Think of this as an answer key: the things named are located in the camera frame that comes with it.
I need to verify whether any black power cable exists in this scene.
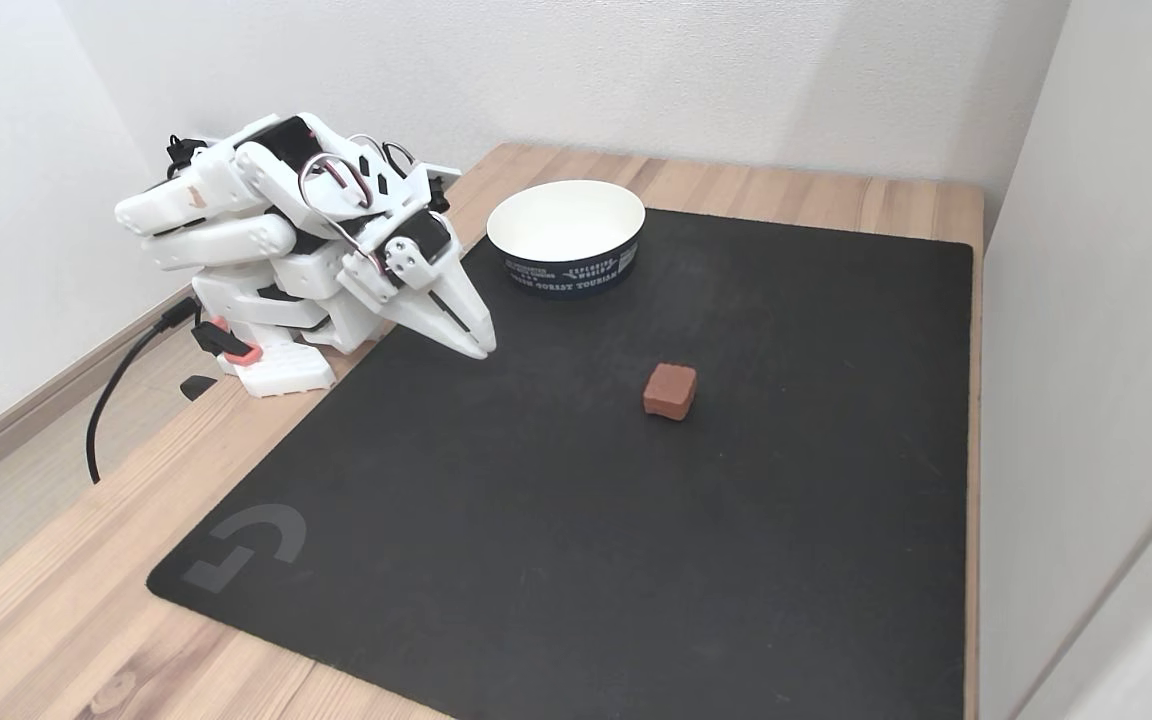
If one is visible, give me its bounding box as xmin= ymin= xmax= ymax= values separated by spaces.
xmin=86 ymin=298 xmax=203 ymax=486

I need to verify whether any white paper bowl navy band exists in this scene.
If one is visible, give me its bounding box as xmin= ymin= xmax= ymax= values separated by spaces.
xmin=486 ymin=180 xmax=647 ymax=299

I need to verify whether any black desk mat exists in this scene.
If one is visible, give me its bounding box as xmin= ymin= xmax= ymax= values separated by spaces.
xmin=146 ymin=208 xmax=975 ymax=720

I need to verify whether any reddish brown cube toy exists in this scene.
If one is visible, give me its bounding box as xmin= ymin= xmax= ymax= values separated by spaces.
xmin=642 ymin=363 xmax=698 ymax=422

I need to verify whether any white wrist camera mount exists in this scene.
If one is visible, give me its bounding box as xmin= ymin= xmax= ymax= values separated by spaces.
xmin=414 ymin=160 xmax=464 ymax=214

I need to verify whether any grey servo wire loop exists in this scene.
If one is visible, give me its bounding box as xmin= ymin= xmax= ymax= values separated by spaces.
xmin=298 ymin=150 xmax=379 ymax=213

